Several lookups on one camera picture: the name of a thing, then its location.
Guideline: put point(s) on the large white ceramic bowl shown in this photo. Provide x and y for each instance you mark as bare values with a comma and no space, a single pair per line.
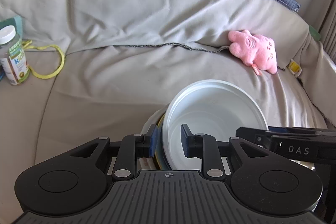
148,163

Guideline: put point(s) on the vitamin gummy bottle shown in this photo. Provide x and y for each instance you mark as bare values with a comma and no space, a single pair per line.
13,58

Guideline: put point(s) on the white plastic takeaway bowl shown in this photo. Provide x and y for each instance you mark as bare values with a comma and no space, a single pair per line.
213,107

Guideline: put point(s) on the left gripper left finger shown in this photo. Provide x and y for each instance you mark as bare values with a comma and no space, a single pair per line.
130,149

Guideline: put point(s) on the white bowl yellow rim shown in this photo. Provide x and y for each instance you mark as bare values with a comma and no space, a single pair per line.
159,159

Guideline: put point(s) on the beige sofa cover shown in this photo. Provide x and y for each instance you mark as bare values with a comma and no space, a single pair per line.
127,59

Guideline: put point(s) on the pink plush toy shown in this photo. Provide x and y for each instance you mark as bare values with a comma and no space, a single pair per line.
256,51

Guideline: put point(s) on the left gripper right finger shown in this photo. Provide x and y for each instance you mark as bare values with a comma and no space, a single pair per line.
206,148

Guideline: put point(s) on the yellow white small box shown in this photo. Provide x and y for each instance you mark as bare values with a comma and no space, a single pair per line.
294,68

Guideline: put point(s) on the green card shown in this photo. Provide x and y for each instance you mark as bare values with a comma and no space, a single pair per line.
315,34

